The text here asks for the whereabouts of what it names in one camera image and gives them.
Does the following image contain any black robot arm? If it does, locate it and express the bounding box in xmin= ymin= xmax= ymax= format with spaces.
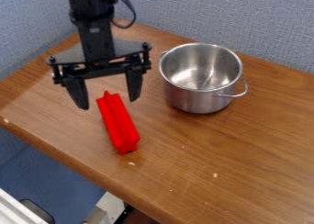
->
xmin=47 ymin=0 xmax=151 ymax=109

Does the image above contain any black cable loop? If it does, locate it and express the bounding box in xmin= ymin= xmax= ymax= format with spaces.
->
xmin=110 ymin=0 xmax=138 ymax=29

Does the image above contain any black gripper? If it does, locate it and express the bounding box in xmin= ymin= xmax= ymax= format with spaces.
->
xmin=47 ymin=18 xmax=153 ymax=110

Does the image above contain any white ribbed box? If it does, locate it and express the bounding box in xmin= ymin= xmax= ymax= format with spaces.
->
xmin=0 ymin=188 xmax=48 ymax=224

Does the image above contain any red plastic block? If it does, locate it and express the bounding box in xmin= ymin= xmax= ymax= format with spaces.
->
xmin=98 ymin=91 xmax=141 ymax=155

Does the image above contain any white table leg bracket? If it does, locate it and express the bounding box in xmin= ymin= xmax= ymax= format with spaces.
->
xmin=83 ymin=192 xmax=126 ymax=224

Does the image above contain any metal pot with handles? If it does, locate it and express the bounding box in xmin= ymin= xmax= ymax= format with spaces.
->
xmin=158 ymin=43 xmax=249 ymax=114

